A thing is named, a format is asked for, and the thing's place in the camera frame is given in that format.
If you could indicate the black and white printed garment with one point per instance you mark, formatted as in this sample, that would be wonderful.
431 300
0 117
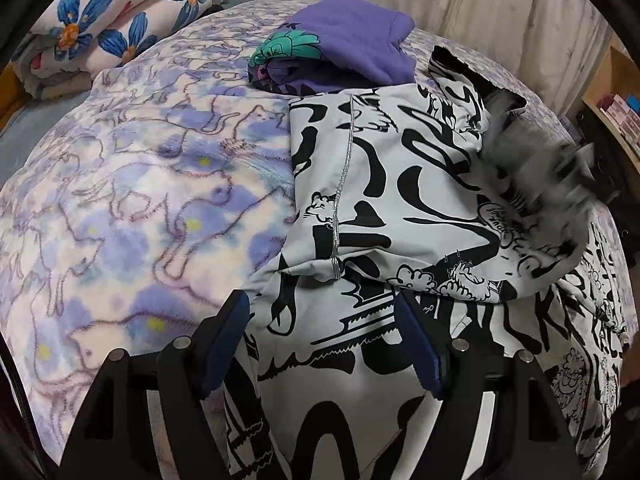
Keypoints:
400 185

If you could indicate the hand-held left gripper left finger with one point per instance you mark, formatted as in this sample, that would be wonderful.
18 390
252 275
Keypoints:
226 330

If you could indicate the wooden shelf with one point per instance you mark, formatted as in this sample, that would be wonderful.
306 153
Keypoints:
607 72

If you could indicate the blue small box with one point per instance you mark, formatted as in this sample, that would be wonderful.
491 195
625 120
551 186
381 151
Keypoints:
634 106

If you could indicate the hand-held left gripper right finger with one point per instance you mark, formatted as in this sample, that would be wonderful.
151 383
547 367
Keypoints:
419 345

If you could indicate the stack of pink boxes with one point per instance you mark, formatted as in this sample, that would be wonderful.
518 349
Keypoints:
617 110

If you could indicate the purple folded garment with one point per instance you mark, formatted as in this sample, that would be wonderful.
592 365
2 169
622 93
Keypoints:
350 35

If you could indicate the blue flower print quilt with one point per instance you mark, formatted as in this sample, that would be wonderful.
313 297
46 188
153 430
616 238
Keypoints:
75 15

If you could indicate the purple floral cat blanket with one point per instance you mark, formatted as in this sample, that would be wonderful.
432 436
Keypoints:
125 185

